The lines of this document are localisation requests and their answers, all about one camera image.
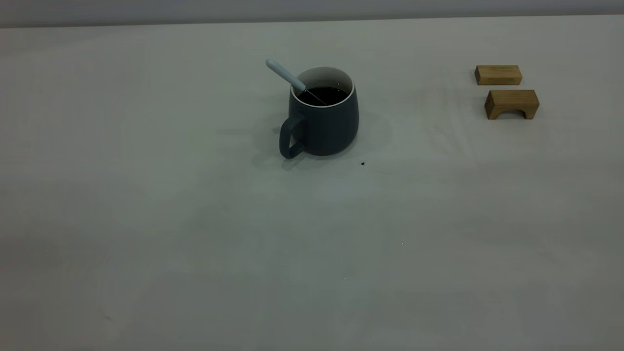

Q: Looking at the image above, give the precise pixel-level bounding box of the dark grey cup with coffee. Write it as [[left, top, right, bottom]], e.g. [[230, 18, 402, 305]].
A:
[[279, 66, 360, 160]]

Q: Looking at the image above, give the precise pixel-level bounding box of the grey spoon with pale-blue handle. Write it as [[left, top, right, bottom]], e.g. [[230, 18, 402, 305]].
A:
[[265, 58, 328, 106]]

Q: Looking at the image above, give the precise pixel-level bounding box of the arched wooden block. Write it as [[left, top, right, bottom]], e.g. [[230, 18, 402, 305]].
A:
[[485, 89, 540, 120]]

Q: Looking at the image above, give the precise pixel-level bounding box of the flat wooden block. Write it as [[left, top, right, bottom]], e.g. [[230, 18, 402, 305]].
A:
[[475, 65, 523, 86]]

